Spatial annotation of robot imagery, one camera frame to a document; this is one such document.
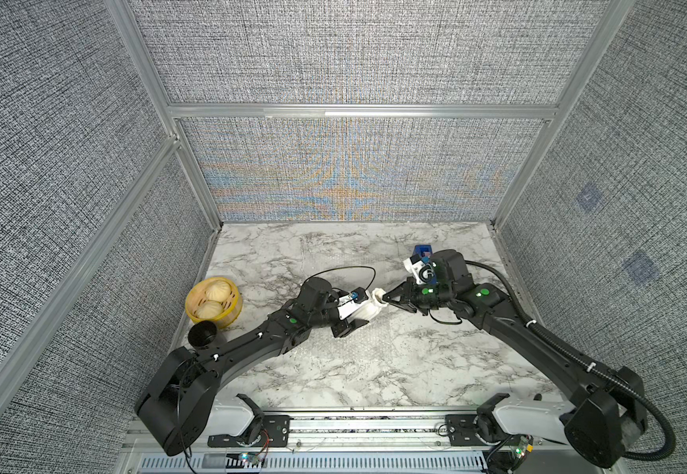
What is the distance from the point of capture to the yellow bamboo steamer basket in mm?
909

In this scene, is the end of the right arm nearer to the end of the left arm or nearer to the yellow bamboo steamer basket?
the end of the left arm

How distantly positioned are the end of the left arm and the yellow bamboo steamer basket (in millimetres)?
372

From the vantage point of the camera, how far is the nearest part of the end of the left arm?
25.2 inches
